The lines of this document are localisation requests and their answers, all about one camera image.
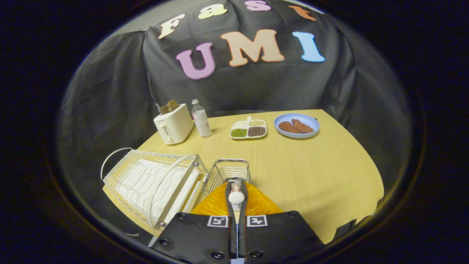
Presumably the clear plastic bottle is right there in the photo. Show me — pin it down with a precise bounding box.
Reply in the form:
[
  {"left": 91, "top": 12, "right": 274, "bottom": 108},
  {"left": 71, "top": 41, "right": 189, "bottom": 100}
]
[{"left": 191, "top": 98, "right": 213, "bottom": 138}]

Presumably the white toaster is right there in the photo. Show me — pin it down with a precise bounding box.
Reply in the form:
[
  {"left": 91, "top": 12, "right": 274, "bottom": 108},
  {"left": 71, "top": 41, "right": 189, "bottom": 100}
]
[{"left": 153, "top": 103, "right": 195, "bottom": 145}]

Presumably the white wire dish rack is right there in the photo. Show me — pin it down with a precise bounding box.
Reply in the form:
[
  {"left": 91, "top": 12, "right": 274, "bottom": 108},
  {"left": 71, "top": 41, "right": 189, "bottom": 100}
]
[{"left": 100, "top": 147, "right": 209, "bottom": 231}]

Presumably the metal wire basket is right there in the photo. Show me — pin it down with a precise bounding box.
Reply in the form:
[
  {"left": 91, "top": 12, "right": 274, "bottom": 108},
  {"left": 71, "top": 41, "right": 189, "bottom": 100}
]
[{"left": 202, "top": 158, "right": 251, "bottom": 197}]

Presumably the blue plate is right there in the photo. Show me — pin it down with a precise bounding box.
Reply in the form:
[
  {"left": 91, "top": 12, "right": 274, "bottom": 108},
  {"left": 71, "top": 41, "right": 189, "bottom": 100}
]
[{"left": 274, "top": 113, "right": 320, "bottom": 139}]

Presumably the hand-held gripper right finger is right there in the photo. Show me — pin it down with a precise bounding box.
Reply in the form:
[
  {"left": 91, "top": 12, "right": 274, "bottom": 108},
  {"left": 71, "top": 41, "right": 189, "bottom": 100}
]
[{"left": 237, "top": 179, "right": 325, "bottom": 264}]

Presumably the brown meat piece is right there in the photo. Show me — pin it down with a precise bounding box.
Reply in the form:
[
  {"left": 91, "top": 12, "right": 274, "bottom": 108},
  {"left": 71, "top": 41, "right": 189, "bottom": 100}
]
[
  {"left": 278, "top": 121, "right": 300, "bottom": 134},
  {"left": 291, "top": 118, "right": 315, "bottom": 133}
]

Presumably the black backdrop cloth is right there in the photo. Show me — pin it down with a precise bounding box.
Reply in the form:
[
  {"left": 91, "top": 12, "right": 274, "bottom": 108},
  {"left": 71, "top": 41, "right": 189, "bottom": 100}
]
[{"left": 57, "top": 0, "right": 413, "bottom": 220}]

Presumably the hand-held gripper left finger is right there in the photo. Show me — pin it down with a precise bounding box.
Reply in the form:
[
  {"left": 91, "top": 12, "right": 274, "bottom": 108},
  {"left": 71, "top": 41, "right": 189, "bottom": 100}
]
[{"left": 148, "top": 178, "right": 237, "bottom": 264}]

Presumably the white spoon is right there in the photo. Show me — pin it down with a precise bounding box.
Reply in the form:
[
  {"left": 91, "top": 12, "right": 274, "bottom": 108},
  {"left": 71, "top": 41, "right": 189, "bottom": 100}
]
[{"left": 228, "top": 180, "right": 245, "bottom": 214}]

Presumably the white divided tray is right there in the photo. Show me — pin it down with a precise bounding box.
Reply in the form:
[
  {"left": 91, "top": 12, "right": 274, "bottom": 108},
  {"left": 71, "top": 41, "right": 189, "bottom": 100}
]
[{"left": 229, "top": 116, "right": 267, "bottom": 140}]

